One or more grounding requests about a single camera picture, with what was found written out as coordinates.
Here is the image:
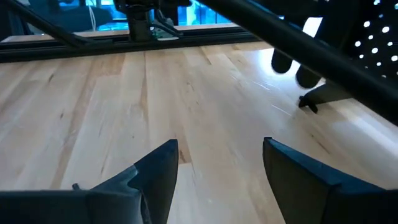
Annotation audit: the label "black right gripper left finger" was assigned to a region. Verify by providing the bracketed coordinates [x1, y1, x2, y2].
[0, 139, 180, 224]

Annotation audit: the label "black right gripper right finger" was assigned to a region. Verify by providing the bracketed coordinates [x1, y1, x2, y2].
[262, 137, 398, 224]

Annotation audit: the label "black-handled pliers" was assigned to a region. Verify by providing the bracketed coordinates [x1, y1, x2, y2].
[271, 48, 323, 90]

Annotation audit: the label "black perforated pegboard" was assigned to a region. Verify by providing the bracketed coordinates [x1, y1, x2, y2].
[298, 0, 398, 114]

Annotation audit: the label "black aluminium table frame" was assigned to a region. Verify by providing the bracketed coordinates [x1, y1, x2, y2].
[0, 0, 262, 63]

